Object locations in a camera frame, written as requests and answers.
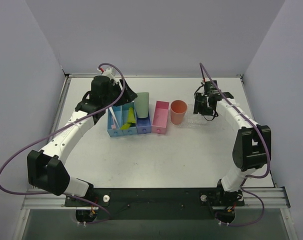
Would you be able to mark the aluminium frame rail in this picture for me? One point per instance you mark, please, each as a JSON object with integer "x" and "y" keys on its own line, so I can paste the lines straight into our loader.
{"x": 270, "y": 197}

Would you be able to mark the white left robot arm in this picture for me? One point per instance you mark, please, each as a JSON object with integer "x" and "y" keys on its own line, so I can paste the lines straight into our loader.
{"x": 46, "y": 167}

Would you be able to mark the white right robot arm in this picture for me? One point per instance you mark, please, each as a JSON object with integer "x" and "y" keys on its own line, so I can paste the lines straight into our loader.
{"x": 252, "y": 146}

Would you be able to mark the yellow green toothpaste tube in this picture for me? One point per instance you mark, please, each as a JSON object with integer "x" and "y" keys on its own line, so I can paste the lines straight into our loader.
{"x": 131, "y": 119}

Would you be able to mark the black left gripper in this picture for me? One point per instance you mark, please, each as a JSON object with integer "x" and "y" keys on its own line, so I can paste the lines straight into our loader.
{"x": 126, "y": 92}

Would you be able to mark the pink drawer box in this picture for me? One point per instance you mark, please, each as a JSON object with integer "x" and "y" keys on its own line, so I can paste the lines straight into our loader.
{"x": 160, "y": 117}

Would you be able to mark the green plastic cup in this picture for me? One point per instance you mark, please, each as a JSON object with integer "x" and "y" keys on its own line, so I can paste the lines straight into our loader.
{"x": 142, "y": 104}

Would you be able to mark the white pink toothbrush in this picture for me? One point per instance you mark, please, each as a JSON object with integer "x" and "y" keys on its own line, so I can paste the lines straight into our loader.
{"x": 115, "y": 124}

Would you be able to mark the orange plastic cup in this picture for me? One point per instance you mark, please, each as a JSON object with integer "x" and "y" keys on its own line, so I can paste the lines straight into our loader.
{"x": 178, "y": 109}

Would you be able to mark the clear textured oval tray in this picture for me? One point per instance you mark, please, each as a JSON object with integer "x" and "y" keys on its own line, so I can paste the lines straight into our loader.
{"x": 195, "y": 121}

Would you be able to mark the purple drawer box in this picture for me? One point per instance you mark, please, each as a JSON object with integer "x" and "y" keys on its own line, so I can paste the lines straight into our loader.
{"x": 143, "y": 125}

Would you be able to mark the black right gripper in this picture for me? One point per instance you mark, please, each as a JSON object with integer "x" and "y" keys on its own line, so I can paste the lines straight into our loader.
{"x": 200, "y": 105}

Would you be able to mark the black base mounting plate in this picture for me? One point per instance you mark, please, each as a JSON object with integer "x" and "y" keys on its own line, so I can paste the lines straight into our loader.
{"x": 154, "y": 211}

